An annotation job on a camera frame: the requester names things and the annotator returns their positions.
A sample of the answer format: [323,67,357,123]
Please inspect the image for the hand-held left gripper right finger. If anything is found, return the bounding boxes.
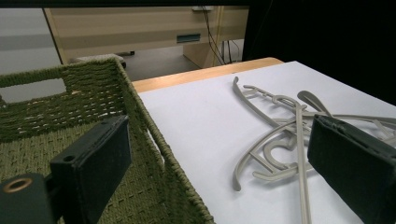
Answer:
[307,113,396,224]

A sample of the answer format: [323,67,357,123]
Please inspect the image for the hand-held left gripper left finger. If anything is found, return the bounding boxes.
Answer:
[49,115,133,224]

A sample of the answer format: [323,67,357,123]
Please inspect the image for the grey plastic clothes hanger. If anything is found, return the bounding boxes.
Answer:
[295,91,332,224]
[232,76,396,144]
[232,118,396,192]

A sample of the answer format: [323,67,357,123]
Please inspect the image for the green woven basket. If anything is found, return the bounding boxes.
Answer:
[0,55,216,224]

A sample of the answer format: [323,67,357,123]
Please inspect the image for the white table cover sheet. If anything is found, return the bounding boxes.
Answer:
[138,60,396,224]

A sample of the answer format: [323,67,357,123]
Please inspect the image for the black curtain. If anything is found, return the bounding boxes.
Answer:
[242,0,396,106]

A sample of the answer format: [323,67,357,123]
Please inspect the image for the light wooden desk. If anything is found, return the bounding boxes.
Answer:
[43,5,250,69]

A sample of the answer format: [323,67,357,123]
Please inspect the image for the white cabinet panel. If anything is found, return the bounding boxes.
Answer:
[0,7,64,76]

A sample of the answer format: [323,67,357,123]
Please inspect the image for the white power strip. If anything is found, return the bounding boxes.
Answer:
[191,5,216,13]

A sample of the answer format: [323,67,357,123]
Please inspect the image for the grey desk drawer handle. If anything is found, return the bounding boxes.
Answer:
[176,33,202,44]

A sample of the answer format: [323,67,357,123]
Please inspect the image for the black cables behind desk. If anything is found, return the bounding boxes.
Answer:
[200,6,243,66]

